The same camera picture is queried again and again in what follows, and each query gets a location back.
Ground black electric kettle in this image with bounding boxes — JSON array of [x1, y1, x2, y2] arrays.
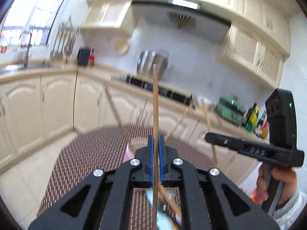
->
[[77, 47, 91, 67]]

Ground dark soy sauce bottle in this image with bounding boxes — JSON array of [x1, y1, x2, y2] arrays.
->
[[254, 110, 266, 136]]

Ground brown polka dot tablecloth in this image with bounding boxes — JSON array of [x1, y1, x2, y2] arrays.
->
[[36, 124, 213, 229]]

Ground black tracker camera block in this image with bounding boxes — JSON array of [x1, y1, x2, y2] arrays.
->
[[265, 88, 297, 150]]

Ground black gas stove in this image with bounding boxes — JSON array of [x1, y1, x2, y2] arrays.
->
[[111, 73, 195, 106]]

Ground hanging utensil rack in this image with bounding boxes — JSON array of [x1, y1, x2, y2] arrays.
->
[[50, 16, 79, 62]]

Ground metal kitchen faucet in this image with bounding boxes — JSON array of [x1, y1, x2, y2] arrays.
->
[[20, 31, 32, 69]]

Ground lower cream cabinets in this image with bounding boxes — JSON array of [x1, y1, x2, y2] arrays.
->
[[1, 68, 257, 183]]

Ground green electric cooker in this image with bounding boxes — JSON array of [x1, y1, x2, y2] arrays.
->
[[215, 96, 245, 126]]

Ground stainless steel sink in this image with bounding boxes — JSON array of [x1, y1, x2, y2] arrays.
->
[[0, 61, 60, 75]]

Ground orange oil bottle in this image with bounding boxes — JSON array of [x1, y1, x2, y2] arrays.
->
[[260, 121, 269, 139]]

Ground cream cabinets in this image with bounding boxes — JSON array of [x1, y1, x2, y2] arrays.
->
[[1, 68, 257, 183], [81, 0, 290, 88]]

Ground green oil bottle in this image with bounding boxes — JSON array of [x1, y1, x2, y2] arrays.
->
[[245, 103, 260, 132]]

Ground light blue handled utensil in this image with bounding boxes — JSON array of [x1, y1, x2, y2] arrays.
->
[[145, 188, 178, 230]]

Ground window with bars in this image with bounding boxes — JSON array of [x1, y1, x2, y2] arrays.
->
[[1, 0, 64, 46]]

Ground upper cream cabinets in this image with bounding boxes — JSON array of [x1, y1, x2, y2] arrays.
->
[[81, 0, 290, 88]]

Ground black range hood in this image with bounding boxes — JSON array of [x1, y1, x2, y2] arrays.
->
[[132, 0, 232, 43]]

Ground stainless steel steamer pot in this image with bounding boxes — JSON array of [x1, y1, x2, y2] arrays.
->
[[136, 48, 169, 81]]

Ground person's right hand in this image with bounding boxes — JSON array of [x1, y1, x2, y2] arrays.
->
[[255, 164, 299, 206]]

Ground pink utensil holder cup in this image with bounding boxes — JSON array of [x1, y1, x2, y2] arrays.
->
[[123, 137, 148, 162]]

